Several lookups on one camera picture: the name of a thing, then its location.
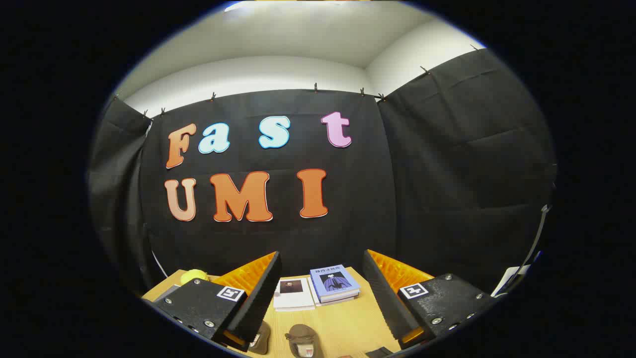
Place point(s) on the black table clamp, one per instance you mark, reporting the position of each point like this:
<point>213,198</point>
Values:
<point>380,352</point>

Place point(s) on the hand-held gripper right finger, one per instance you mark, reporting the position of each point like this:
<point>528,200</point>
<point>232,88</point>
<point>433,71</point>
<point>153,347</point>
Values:
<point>382,298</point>

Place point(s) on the white book with dark photo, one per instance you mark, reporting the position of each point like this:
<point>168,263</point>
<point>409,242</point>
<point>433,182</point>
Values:
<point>294,296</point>

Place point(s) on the white panel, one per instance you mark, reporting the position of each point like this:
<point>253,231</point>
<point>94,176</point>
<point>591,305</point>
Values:
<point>508,280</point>

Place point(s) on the row of black cloth clips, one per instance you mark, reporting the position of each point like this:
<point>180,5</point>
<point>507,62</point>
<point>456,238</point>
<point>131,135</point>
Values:
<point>315,89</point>

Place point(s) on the blue cover book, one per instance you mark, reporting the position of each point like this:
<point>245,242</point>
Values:
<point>334,280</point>

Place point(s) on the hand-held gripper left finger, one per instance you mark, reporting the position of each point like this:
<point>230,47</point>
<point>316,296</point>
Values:
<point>258,298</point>

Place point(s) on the yellow knitted toy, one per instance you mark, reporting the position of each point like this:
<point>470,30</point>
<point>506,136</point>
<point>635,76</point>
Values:
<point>194,276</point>

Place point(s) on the brown felt shoe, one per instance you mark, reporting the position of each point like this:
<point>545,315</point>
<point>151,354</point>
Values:
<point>262,339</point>
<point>303,339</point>

